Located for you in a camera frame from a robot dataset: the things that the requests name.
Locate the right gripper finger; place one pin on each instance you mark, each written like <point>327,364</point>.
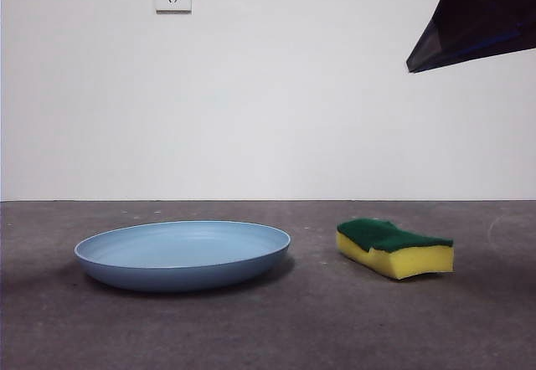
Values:
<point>481,14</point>

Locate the yellow sponge with green pad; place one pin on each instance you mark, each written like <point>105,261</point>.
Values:
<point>410,261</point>

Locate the light blue round plate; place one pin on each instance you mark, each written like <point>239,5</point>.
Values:
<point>180,257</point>

